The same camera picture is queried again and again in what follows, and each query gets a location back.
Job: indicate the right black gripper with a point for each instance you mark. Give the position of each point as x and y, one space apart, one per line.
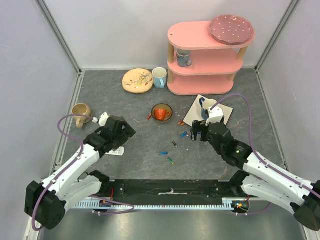
200 128

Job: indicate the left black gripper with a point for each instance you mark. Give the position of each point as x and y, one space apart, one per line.
127 133

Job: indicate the white remote control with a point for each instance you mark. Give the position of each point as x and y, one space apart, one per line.
119 152

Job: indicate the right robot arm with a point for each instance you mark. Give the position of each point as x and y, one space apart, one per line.
261 178

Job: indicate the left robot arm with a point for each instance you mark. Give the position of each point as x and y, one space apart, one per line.
47 202

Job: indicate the white square plate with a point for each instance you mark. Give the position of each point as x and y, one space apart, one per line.
194 113

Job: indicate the blue battery near plate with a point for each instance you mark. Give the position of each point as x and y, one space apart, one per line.
183 135

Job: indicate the dark blue mug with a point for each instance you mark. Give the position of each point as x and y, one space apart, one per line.
205 105

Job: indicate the orange cup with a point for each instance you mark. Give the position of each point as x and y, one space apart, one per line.
161 114

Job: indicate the beige ceramic mug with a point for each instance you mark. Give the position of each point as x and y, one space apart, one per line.
82 114

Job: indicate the green battery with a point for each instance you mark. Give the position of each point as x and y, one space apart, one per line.
171 161

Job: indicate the blue battery near centre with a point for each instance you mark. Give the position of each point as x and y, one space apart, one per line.
164 153

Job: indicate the yellow floral plate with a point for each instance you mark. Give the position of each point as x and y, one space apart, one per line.
137 81

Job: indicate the pink three-tier shelf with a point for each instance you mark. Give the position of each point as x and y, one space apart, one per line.
214 65

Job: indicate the light blue mug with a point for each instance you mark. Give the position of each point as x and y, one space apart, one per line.
159 75

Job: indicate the grey mug on shelf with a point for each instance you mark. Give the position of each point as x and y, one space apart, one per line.
183 58

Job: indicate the pink polka dot plate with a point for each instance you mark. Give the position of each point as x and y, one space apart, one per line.
231 30

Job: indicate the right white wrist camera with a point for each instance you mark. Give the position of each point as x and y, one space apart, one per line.
215 115

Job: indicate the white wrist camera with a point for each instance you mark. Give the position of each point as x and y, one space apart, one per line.
215 115
101 121

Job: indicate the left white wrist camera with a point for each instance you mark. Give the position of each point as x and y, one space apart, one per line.
101 121

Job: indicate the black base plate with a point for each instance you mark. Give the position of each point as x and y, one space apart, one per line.
170 192

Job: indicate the white cable duct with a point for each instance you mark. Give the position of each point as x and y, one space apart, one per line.
98 205

